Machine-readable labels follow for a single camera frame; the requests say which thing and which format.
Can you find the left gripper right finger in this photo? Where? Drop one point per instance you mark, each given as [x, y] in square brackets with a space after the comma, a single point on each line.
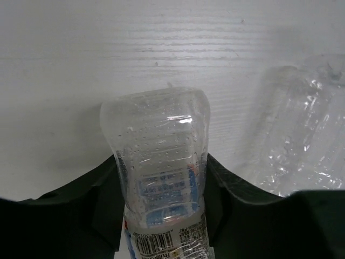
[244, 221]

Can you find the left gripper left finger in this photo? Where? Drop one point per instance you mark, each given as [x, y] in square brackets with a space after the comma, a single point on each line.
[82, 219]

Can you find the clear bottle white blue label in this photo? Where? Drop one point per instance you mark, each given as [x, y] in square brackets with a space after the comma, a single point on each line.
[160, 144]

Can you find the clear unlabelled plastic bottle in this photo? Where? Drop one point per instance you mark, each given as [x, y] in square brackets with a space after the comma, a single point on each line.
[296, 137]

